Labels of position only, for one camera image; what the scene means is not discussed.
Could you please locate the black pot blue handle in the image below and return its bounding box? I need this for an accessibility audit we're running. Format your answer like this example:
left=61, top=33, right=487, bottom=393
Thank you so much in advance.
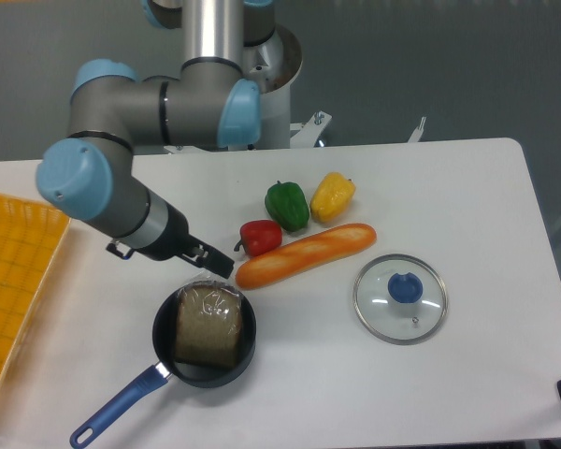
left=69, top=279, right=257, bottom=448

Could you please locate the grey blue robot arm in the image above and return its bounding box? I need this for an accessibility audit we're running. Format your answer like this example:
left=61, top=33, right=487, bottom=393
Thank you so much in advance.
left=36, top=1, right=275, bottom=278

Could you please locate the white right base bracket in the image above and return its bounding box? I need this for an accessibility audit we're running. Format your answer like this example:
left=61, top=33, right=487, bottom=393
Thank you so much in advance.
left=408, top=116, right=426, bottom=143

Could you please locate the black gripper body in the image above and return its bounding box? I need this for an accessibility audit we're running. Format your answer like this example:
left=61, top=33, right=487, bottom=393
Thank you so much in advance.
left=106, top=201, right=201, bottom=261

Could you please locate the yellow plastic basket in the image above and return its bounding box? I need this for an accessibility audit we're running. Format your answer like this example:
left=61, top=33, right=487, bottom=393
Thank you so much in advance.
left=0, top=194, right=70, bottom=388

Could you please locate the toast slice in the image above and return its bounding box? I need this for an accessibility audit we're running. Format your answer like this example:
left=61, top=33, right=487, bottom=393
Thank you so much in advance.
left=174, top=281, right=243, bottom=369

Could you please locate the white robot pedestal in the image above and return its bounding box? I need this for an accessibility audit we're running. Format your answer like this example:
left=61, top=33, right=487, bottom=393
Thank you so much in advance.
left=243, top=24, right=303, bottom=150

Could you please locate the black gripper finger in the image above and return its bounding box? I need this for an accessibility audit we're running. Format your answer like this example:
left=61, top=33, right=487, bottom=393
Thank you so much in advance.
left=179, top=252, right=232, bottom=279
left=191, top=237, right=235, bottom=272

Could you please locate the glass lid blue knob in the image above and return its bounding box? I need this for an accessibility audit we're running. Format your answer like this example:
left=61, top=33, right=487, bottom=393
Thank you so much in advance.
left=352, top=253, right=449, bottom=345

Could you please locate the orange baguette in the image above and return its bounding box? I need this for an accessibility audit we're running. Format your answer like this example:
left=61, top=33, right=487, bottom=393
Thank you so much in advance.
left=235, top=223, right=377, bottom=290

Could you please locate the red bell pepper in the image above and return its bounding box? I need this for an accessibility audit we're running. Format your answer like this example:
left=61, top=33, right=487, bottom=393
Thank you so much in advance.
left=234, top=220, right=282, bottom=257

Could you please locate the yellow bell pepper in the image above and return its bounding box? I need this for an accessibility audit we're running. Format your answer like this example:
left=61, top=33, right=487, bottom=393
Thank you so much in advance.
left=309, top=172, right=356, bottom=223

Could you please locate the green bell pepper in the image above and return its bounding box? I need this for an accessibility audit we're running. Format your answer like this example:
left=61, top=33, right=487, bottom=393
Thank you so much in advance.
left=265, top=181, right=309, bottom=232

